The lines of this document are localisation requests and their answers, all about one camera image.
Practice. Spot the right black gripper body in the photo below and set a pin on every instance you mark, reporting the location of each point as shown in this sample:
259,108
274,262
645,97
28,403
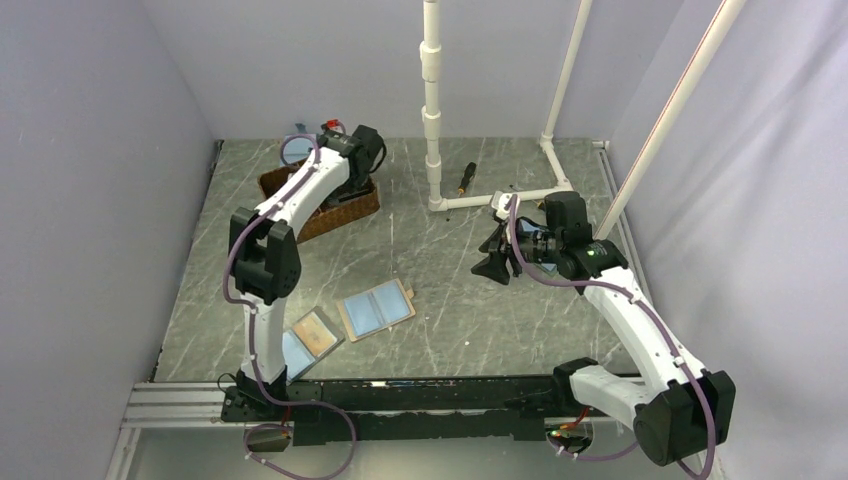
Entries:
559,240

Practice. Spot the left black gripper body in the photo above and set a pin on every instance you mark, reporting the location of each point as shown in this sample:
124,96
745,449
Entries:
363,182

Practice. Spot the tan blue card holder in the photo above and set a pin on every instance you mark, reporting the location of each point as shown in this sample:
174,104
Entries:
376,309

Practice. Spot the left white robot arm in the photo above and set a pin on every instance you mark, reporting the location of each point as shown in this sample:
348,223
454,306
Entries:
264,265

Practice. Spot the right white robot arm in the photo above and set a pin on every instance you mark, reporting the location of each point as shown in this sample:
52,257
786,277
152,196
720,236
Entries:
681,410

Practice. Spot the blue open card holder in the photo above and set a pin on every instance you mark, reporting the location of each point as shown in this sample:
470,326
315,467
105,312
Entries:
538,245

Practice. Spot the blue card holder at back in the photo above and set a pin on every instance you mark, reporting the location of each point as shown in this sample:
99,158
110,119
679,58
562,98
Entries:
298,146

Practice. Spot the blue orange card holder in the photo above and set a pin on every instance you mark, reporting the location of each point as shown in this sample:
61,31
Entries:
308,341

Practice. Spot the brown wicker divided basket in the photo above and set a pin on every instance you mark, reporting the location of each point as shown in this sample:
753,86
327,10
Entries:
341,208

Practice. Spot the black orange screwdriver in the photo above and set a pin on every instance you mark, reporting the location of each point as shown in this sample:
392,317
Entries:
468,175

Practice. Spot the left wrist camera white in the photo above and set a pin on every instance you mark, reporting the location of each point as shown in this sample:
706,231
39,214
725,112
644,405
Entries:
334,125

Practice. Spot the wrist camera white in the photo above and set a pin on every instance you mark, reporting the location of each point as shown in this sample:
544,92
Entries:
500,204
334,125

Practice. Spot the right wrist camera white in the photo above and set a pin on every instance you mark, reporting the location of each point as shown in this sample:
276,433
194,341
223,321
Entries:
500,204

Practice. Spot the white pvc pipe frame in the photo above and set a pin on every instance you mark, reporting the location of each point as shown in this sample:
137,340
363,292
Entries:
524,69

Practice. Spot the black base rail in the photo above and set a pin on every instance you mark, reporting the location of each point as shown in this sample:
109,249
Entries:
317,412

